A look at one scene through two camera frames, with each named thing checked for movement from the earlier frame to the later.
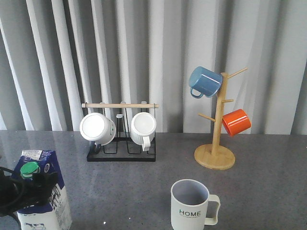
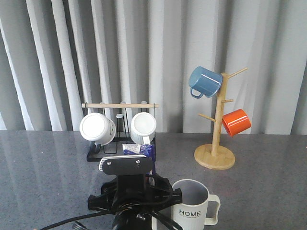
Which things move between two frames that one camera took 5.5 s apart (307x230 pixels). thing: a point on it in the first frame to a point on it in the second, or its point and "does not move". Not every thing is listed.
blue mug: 203,81 does not move
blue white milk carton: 55,213 to 148,150
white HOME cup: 189,201 does not move
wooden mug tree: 215,156 does not move
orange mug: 236,121 does not move
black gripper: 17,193 to 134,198
